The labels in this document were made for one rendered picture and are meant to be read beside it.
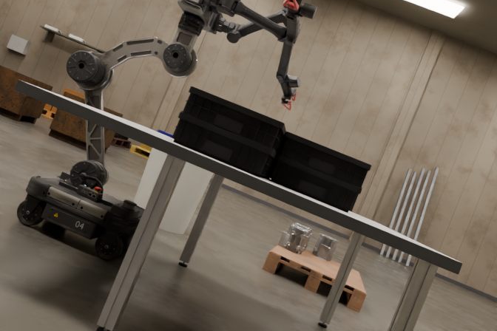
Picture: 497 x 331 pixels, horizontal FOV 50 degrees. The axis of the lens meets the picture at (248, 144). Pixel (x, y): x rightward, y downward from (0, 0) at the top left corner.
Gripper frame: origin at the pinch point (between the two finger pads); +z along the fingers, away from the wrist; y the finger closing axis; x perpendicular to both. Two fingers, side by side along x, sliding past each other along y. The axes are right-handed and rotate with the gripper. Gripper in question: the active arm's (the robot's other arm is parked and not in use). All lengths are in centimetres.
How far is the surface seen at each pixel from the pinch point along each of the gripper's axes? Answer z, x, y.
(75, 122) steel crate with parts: -542, 285, 106
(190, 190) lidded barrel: -204, 38, 106
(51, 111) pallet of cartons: -920, 502, 121
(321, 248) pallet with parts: -310, -85, 115
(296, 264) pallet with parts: -214, -61, 127
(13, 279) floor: 16, 52, 147
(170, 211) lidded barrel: -201, 46, 127
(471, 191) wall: -1019, -426, -86
